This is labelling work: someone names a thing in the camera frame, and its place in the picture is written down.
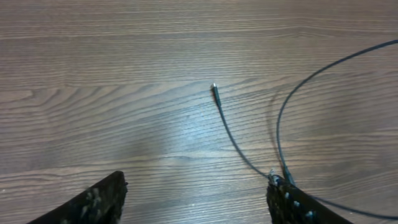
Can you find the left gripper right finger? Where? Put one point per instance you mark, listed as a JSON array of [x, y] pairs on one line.
[[290, 205]]

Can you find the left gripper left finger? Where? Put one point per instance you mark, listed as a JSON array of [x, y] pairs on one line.
[[102, 203]]

